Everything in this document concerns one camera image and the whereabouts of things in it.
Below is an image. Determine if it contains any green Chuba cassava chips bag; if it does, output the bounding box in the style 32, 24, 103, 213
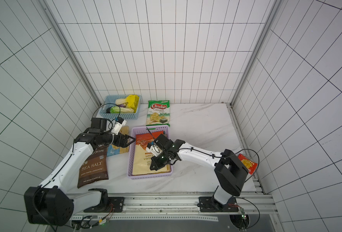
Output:
146, 100, 171, 126

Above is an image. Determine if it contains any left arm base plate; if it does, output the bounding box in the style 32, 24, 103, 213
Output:
84, 188, 125, 213

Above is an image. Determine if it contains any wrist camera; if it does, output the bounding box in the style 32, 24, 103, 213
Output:
146, 134, 174, 156
111, 117, 127, 135

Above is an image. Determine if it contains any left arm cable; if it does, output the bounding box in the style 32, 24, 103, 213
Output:
91, 103, 122, 122

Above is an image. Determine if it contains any aluminium rail frame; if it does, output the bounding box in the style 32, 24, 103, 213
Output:
43, 179, 279, 232

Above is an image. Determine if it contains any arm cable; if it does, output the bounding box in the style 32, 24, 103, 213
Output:
234, 148, 261, 230
91, 103, 122, 122

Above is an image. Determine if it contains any blue salt chips bag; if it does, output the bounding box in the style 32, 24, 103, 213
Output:
107, 126, 129, 157

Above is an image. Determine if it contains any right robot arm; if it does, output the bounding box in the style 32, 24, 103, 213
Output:
146, 138, 249, 206

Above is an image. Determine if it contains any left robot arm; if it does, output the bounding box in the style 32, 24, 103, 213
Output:
24, 132, 135, 226

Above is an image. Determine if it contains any yellow lettuce toy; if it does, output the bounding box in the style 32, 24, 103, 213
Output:
126, 95, 140, 113

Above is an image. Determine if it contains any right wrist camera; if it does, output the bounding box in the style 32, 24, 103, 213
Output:
146, 134, 174, 156

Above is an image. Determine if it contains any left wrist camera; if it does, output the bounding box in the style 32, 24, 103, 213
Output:
111, 117, 127, 135

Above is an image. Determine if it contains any brown Kettle sea salt bag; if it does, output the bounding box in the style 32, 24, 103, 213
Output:
77, 147, 109, 188

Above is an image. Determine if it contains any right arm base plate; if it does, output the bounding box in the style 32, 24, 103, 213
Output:
197, 194, 240, 213

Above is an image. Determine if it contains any beige red cassava chips bag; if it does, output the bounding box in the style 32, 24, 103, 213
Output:
131, 131, 171, 176

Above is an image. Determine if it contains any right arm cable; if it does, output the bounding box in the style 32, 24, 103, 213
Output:
234, 148, 261, 230

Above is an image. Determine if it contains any small red snack packet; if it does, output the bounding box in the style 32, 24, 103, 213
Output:
238, 154, 259, 175

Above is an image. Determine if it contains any white radish toy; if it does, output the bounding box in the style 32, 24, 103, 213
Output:
115, 98, 128, 107

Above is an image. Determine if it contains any purple plastic basket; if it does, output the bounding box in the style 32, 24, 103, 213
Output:
127, 125, 173, 179

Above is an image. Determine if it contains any blue plastic basket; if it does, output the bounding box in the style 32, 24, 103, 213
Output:
99, 95, 142, 120

